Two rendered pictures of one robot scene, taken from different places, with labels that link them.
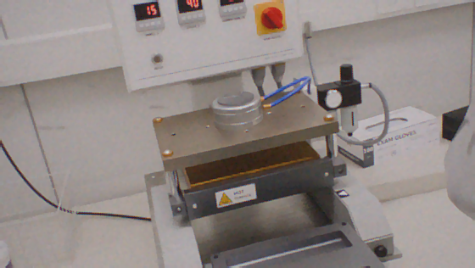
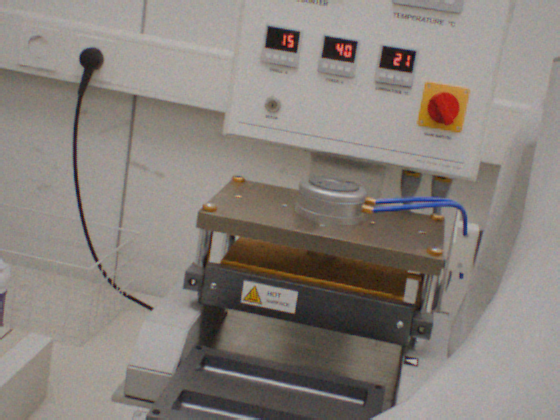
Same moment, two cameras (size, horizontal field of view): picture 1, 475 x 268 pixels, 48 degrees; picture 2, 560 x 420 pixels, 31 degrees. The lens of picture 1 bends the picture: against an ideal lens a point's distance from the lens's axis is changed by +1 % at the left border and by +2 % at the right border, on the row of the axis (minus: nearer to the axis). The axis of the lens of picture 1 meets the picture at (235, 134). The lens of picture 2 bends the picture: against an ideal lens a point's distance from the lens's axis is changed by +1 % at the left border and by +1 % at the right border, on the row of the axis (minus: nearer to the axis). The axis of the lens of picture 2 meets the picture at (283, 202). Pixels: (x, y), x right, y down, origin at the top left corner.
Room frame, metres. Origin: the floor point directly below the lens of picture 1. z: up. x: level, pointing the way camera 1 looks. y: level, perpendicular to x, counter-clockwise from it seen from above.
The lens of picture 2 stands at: (-0.28, -0.29, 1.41)
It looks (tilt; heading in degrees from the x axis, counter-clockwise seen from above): 15 degrees down; 17
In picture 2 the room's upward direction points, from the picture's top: 9 degrees clockwise
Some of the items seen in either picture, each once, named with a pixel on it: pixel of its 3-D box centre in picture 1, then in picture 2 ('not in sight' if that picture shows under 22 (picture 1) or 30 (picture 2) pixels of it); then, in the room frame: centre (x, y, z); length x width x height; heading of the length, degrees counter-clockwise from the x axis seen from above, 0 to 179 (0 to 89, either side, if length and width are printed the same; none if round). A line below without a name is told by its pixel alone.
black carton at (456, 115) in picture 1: (464, 124); not in sight; (1.25, -0.59, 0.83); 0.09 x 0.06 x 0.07; 110
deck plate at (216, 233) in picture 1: (248, 207); (307, 348); (0.83, 0.00, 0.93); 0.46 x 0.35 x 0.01; 10
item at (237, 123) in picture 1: (248, 125); (344, 231); (0.84, -0.02, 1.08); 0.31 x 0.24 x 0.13; 100
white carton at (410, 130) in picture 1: (387, 135); not in sight; (1.25, -0.39, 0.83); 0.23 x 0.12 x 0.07; 109
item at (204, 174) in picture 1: (247, 143); (328, 251); (0.80, -0.02, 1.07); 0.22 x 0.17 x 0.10; 100
